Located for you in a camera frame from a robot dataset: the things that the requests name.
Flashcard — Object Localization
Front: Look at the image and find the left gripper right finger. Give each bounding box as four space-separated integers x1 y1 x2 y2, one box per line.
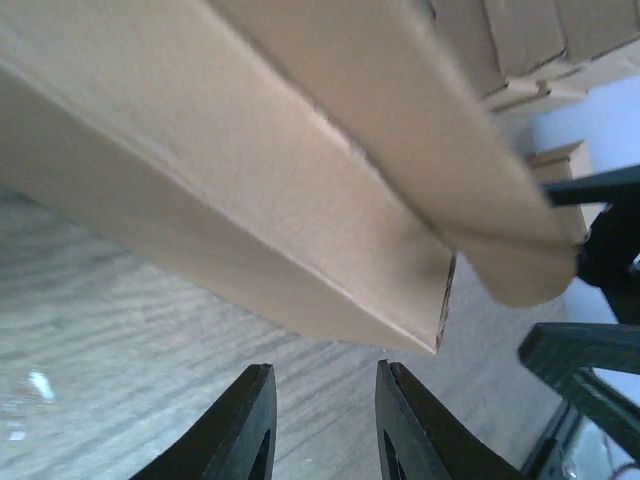
375 360 525 480

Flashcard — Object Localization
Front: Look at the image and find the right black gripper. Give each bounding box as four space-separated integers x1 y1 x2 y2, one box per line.
518 165 640 448

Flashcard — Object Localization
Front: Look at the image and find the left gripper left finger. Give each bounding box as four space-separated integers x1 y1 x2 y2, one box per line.
133 364 277 480

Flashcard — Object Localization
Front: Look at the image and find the cardboard box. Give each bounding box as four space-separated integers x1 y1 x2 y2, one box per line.
1 1 577 352

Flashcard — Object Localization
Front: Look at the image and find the small folded box right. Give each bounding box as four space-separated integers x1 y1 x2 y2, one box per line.
527 141 596 243

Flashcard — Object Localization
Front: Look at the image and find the large top folded box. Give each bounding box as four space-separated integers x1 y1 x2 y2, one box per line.
539 39 639 98

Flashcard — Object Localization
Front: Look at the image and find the large folded box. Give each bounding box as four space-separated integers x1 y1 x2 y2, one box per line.
556 0 639 63
482 1 565 102
430 0 507 98
539 39 639 98

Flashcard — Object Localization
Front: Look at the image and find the large bottom folded box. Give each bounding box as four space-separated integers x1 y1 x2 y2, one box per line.
430 0 507 98

